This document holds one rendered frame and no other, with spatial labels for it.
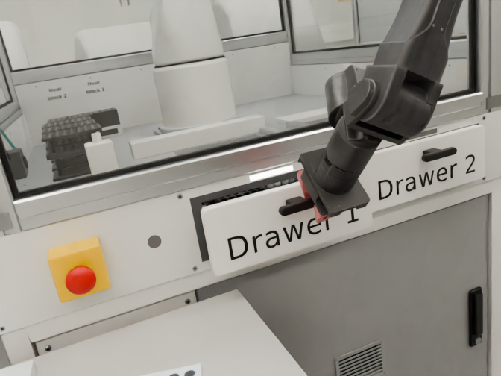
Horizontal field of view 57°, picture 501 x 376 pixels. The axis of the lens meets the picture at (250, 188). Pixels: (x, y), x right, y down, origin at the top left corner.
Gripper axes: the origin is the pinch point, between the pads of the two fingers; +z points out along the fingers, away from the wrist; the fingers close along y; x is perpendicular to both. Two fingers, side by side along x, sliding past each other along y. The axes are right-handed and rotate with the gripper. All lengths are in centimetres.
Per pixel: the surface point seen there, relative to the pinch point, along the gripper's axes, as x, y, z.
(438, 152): -27.9, 4.0, 0.8
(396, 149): -21.6, 7.6, 2.1
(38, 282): 42.0, 5.3, 8.2
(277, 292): 4.5, -4.9, 20.4
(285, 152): -0.3, 12.1, 0.9
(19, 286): 44.6, 5.5, 8.1
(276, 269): 4.1, -1.8, 17.1
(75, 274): 36.4, 1.8, 1.5
